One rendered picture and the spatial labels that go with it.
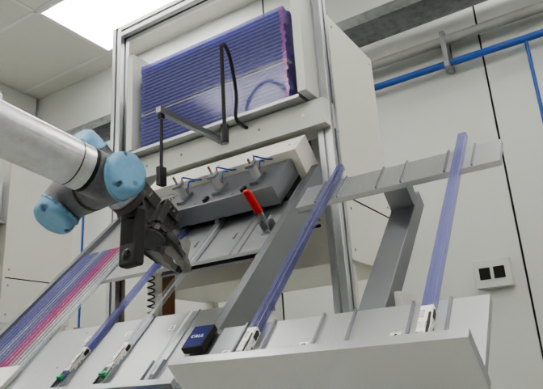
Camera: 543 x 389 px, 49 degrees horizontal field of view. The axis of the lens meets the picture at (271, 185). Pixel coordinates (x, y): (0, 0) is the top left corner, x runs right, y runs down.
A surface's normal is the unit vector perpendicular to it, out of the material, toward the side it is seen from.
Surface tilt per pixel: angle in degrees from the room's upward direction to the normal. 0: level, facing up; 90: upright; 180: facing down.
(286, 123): 90
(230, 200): 134
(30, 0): 180
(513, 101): 90
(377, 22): 180
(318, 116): 90
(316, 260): 90
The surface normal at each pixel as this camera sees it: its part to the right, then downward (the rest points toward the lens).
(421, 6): 0.06, 0.95
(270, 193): -0.34, 0.49
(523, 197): -0.54, -0.24
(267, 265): 0.84, -0.22
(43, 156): 0.50, 0.46
